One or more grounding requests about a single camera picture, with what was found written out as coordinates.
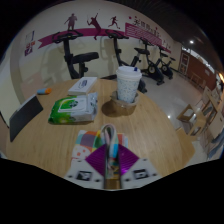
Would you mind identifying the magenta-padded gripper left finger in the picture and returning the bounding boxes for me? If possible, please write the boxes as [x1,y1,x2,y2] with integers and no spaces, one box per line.
[64,143,108,190]

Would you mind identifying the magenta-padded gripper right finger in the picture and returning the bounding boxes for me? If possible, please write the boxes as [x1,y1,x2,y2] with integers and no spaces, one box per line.
[118,143,161,188]

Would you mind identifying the colourful checked towel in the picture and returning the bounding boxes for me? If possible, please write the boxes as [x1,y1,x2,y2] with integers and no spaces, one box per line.
[70,123,129,190]

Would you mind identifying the green wet wipes pack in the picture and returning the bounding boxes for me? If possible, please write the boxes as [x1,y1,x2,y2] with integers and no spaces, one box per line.
[48,92,99,125]

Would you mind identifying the white lidded paper cup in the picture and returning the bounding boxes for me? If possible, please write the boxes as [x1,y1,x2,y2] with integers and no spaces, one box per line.
[115,65,143,104]

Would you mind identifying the white flat box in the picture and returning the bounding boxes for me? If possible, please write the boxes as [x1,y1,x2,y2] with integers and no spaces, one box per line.
[67,76,98,97]

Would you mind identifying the group of wooden chairs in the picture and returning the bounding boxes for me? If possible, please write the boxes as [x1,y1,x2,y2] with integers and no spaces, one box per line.
[175,84,224,161]

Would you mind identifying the blue and orange tube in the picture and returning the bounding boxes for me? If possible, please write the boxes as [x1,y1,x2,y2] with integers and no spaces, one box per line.
[36,87,53,96]

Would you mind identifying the wooden chair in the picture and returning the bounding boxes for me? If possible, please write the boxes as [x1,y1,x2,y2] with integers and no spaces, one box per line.
[20,75,45,101]

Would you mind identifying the row of black exercise bikes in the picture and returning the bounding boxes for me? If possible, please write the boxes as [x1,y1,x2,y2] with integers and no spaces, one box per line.
[52,29,177,91]

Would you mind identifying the ceiling lights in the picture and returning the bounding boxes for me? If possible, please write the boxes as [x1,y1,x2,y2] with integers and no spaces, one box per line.
[189,39,224,83]

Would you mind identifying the purple and orange wall poster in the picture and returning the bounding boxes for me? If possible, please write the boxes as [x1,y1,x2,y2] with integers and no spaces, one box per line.
[23,43,35,57]

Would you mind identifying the white and blue wall poster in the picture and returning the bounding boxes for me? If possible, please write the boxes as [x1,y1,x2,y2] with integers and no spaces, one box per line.
[25,30,36,45]

